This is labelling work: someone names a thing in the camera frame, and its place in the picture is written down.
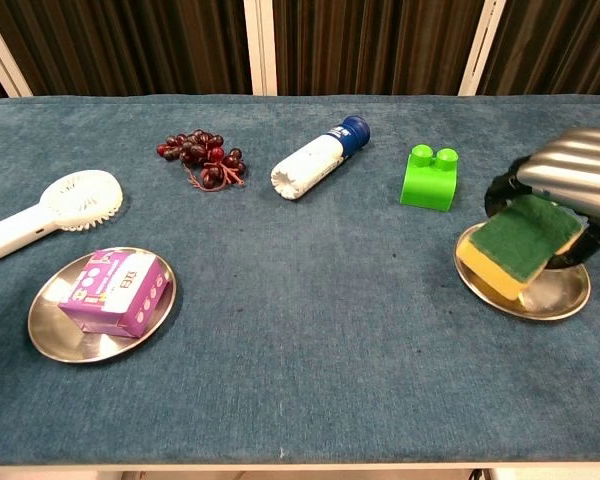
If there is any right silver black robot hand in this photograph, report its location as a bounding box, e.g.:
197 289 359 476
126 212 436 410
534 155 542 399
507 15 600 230
482 126 600 272

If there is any white bottle blue cap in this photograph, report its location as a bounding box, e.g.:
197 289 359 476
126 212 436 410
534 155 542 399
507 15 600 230
270 115 372 202

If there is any steel plate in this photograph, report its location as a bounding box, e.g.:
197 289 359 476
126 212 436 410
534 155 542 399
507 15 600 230
27 246 178 364
453 224 592 322

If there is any red grape bunch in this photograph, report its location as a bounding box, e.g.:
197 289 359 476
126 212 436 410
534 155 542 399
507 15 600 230
155 129 248 191

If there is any white slanted frame post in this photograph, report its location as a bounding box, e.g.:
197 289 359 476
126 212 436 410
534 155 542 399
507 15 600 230
0 3 34 99
458 0 507 97

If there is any white wide frame post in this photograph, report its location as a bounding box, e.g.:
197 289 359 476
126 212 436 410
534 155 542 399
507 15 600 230
243 0 279 96

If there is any green yellow sponge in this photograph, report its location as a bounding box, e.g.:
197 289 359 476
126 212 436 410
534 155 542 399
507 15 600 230
454 193 585 302

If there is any purple box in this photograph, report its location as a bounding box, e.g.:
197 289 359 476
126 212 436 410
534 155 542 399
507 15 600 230
58 249 171 340

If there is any dark brown curtain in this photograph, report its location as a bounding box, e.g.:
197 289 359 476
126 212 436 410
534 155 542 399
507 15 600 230
0 0 600 101

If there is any green toy building block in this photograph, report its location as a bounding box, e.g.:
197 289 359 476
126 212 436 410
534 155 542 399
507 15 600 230
399 144 460 214

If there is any white handheld fan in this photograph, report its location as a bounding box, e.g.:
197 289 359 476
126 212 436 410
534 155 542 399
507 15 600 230
0 169 125 268

